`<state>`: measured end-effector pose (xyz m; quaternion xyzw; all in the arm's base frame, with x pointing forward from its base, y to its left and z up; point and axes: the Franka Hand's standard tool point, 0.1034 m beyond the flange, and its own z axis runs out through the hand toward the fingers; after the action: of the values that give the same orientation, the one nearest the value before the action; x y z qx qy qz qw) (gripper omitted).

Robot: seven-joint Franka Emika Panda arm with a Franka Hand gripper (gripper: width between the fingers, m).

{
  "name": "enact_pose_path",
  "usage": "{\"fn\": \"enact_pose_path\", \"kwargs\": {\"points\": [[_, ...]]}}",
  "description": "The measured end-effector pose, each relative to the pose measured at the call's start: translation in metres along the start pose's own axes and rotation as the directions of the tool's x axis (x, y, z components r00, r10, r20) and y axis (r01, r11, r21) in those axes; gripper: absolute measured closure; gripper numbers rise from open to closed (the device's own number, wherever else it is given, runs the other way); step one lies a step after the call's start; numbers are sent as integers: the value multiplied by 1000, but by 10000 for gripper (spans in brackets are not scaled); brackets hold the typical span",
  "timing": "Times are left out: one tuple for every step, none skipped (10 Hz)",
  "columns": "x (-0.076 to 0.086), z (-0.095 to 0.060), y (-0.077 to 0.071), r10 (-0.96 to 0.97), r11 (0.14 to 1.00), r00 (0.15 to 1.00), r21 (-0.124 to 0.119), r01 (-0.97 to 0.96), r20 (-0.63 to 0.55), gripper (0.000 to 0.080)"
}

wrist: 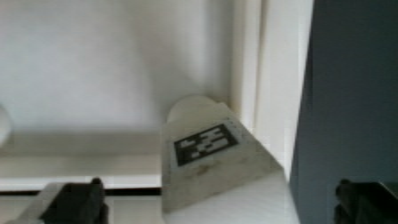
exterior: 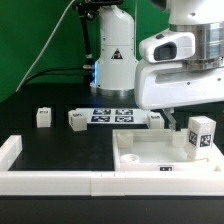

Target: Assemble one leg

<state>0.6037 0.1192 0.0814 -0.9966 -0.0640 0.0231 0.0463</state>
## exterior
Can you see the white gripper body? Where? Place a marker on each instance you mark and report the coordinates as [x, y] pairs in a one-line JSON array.
[[169, 85]]

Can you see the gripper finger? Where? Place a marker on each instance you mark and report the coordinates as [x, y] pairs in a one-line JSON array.
[[173, 124]]

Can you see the white square table top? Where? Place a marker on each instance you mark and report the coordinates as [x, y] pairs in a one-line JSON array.
[[159, 150]]

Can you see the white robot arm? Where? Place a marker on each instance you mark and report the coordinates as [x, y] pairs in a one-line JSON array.
[[195, 38]]

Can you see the white U-shaped fence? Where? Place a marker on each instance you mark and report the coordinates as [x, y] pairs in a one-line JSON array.
[[58, 183]]

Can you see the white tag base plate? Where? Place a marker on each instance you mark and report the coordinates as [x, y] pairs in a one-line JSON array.
[[114, 115]]

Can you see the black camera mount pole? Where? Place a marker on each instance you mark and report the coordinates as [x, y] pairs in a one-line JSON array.
[[87, 11]]

